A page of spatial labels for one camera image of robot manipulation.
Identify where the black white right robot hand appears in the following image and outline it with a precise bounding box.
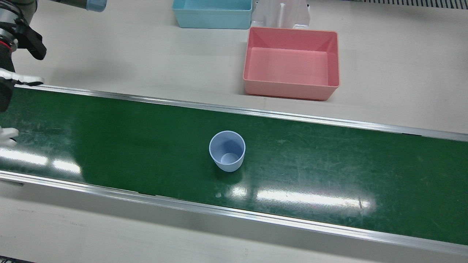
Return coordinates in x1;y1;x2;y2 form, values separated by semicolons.
0;49;45;147

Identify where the light blue plastic cup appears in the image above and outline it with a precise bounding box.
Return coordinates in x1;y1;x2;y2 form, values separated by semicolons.
209;130;246;172

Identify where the blue plastic box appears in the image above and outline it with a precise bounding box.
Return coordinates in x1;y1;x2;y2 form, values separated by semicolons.
172;0;253;30

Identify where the pink plastic box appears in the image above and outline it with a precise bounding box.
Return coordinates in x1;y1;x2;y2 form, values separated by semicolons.
243;26;340;101

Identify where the white column stand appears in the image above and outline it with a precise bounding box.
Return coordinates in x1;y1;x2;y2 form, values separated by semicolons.
252;0;311;30

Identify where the green conveyor belt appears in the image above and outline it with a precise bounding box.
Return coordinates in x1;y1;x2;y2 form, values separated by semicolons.
0;86;468;246

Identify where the grey roller conveyor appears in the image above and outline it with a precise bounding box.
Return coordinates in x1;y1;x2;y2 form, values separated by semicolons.
360;0;468;10

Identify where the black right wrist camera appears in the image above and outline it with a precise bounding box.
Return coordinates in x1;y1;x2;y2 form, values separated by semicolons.
0;20;47;61

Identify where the aluminium conveyor rail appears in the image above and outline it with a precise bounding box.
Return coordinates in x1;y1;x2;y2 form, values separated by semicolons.
0;170;468;256
15;83;468;142

